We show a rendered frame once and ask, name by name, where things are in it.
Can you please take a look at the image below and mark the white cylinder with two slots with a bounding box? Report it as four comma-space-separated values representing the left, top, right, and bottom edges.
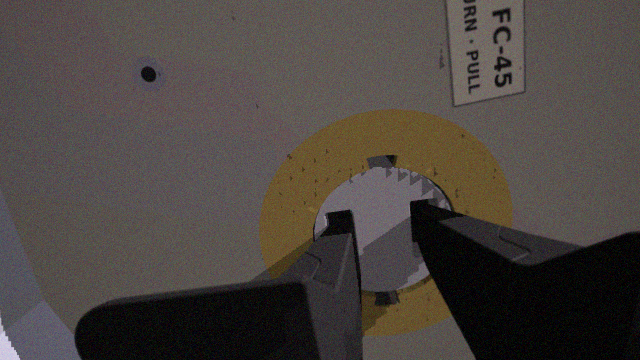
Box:
314, 155, 451, 292

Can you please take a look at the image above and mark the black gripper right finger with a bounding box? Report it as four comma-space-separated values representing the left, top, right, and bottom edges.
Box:
411, 203, 640, 360

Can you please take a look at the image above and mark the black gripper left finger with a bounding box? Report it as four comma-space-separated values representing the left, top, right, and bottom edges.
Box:
74, 213, 363, 360

